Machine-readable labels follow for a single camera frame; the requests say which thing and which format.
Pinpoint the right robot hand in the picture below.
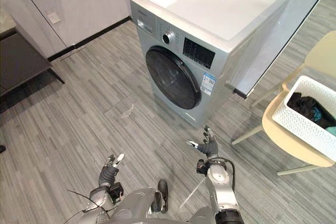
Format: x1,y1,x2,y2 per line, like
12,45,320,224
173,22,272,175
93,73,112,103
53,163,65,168
186,125,219,159

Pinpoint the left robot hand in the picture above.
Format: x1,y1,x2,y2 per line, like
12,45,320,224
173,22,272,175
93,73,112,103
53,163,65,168
98,153,125,186

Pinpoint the white perforated laundry basket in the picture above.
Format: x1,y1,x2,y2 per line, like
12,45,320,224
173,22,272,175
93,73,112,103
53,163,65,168
271,75,336,161

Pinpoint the silver front-load washing machine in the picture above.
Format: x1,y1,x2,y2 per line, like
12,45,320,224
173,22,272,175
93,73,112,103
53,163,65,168
129,0,290,129

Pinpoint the silver robot legs and foot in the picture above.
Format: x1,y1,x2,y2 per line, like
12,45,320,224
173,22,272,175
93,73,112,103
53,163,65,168
110,179,218,224

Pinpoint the blue energy label sticker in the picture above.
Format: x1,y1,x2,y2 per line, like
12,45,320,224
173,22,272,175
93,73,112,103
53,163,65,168
201,71,217,95

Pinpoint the black round washer door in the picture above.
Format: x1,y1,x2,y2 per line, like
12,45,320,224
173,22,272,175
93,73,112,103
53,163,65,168
145,46,203,111

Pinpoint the cream plastic chair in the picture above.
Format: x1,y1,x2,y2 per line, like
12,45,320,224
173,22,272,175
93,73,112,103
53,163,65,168
232,30,336,176

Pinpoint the black clothing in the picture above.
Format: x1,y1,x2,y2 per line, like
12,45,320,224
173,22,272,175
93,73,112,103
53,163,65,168
287,92,336,130

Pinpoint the teal clothing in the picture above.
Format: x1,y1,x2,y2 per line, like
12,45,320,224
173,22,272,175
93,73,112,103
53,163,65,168
312,106,336,137

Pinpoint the silver washer control knob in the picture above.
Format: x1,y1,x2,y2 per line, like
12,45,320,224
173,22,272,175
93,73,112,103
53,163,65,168
162,31,176,45

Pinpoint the glass partition panel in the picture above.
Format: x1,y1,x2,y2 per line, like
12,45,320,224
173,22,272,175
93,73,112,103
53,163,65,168
225,0,336,100

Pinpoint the dark low cabinet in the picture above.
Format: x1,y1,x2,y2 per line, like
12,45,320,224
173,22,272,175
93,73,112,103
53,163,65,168
0,28,66,113

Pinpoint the white wall socket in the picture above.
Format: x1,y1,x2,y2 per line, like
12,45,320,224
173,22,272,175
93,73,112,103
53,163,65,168
46,11,62,25

